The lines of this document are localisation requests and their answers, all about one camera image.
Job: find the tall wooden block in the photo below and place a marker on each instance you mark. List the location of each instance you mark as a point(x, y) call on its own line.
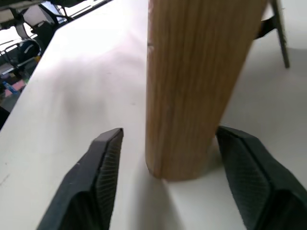
point(189, 91)

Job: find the black office chair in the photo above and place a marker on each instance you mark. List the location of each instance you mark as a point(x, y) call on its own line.
point(49, 24)

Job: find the white office chair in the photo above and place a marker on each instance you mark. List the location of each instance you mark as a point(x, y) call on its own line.
point(22, 28)

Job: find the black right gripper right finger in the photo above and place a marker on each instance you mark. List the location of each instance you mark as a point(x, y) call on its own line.
point(259, 182)

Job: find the dark backpack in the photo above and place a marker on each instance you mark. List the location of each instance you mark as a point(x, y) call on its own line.
point(27, 50)

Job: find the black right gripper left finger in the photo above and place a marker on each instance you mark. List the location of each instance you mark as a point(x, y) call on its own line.
point(88, 182)

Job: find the black frame easel stand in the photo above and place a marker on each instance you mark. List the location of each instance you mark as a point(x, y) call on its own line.
point(279, 28)

